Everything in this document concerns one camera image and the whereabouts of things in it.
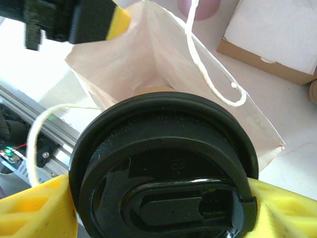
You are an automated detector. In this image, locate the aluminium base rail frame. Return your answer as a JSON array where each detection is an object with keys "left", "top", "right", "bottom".
[{"left": 0, "top": 84, "right": 82, "bottom": 185}]

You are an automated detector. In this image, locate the red and white paper bag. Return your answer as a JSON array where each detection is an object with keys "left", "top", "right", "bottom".
[{"left": 26, "top": 0, "right": 286, "bottom": 186}]

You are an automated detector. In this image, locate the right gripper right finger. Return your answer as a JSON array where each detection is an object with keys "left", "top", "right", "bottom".
[{"left": 245, "top": 177, "right": 317, "bottom": 238}]

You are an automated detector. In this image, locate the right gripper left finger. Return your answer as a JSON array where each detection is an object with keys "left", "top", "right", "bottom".
[{"left": 0, "top": 174, "right": 79, "bottom": 238}]

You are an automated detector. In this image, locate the brown cardboard napkin box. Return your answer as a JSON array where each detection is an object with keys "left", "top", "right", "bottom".
[{"left": 216, "top": 0, "right": 317, "bottom": 86}]

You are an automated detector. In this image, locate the small circuit board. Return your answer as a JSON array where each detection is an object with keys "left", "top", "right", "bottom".
[{"left": 0, "top": 145, "right": 24, "bottom": 166}]

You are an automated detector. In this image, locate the white napkin stack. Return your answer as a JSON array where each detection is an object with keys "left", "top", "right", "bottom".
[{"left": 222, "top": 0, "right": 317, "bottom": 75}]

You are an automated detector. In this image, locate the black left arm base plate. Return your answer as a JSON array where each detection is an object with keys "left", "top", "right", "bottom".
[{"left": 36, "top": 133, "right": 54, "bottom": 170}]

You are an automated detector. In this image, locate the black plastic cup lid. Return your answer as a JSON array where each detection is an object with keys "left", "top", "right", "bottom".
[{"left": 68, "top": 91, "right": 260, "bottom": 238}]

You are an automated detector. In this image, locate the brown pulp cup carrier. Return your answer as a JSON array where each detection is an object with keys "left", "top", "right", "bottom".
[{"left": 307, "top": 78, "right": 317, "bottom": 105}]

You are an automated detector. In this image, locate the pink holder cup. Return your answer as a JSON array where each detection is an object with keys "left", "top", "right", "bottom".
[{"left": 177, "top": 0, "right": 221, "bottom": 21}]

